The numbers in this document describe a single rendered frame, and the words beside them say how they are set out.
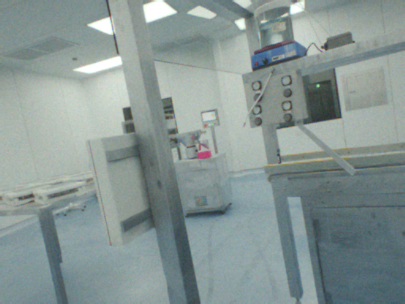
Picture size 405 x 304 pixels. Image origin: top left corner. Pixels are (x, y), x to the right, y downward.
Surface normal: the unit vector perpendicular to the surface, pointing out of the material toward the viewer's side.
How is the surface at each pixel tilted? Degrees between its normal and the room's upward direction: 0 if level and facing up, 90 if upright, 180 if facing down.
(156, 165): 90
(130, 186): 90
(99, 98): 90
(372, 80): 90
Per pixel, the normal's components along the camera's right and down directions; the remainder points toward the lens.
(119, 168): 0.85, -0.11
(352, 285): -0.50, 0.17
